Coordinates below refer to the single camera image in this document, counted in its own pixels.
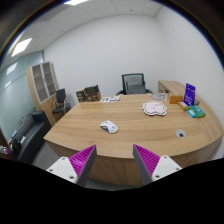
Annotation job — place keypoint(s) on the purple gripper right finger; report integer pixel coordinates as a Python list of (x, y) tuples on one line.
[(151, 166)]

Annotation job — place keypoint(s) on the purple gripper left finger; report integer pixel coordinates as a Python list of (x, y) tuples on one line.
[(76, 168)]

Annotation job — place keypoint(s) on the large wooden desk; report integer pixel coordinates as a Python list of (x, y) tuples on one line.
[(185, 139)]

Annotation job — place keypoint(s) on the black leather sofa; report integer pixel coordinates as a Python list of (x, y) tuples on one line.
[(30, 137)]

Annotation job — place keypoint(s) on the black side chair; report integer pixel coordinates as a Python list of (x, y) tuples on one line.
[(61, 104)]

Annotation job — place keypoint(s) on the blue small box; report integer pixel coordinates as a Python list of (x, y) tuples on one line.
[(191, 113)]

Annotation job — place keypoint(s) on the yellow small box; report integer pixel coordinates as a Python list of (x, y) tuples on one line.
[(183, 106)]

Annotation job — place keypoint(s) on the round glass ashtray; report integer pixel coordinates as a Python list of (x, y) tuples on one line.
[(159, 96)]

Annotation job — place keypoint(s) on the wooden tissue box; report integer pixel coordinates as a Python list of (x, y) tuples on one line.
[(175, 98)]

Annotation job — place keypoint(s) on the green box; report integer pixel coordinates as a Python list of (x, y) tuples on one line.
[(198, 111)]

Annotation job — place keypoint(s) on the green white booklet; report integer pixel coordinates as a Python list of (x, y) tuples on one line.
[(110, 99)]

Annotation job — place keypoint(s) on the wooden side cabinet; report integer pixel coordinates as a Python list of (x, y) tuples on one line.
[(173, 87)]

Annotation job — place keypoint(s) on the black mesh office chair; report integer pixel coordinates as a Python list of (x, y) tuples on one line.
[(133, 84)]

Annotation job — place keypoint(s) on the wooden glass-door cabinet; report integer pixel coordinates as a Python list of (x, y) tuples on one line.
[(43, 88)]

